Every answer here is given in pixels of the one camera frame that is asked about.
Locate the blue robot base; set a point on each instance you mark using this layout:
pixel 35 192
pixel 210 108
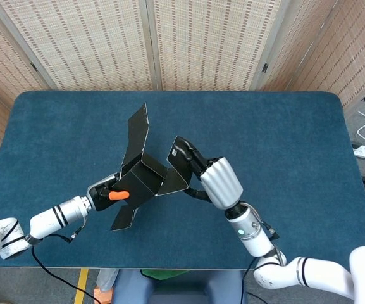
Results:
pixel 179 288

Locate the green cloth item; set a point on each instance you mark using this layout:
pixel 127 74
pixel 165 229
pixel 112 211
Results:
pixel 163 274

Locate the orange block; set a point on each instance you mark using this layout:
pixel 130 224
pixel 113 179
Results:
pixel 103 297

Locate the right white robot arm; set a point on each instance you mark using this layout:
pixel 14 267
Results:
pixel 251 234

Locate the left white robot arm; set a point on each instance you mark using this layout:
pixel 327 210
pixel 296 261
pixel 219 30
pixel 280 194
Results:
pixel 49 218

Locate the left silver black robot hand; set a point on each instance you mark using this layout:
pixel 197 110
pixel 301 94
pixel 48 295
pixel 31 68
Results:
pixel 101 188

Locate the black foldable cardboard box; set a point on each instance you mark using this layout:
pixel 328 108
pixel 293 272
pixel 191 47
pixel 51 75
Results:
pixel 141 180

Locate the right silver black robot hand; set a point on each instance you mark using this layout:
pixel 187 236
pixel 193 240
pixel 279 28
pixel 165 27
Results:
pixel 221 183

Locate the blue felt table mat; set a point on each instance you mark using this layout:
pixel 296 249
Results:
pixel 280 142

